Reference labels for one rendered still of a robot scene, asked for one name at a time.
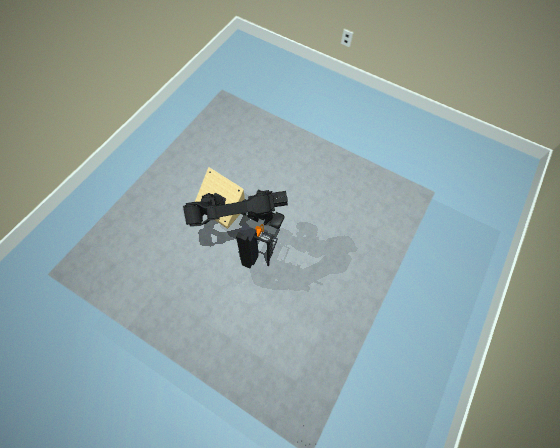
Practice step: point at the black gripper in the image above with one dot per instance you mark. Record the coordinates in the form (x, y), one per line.
(273, 219)

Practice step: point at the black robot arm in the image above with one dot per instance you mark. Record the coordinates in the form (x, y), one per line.
(213, 205)

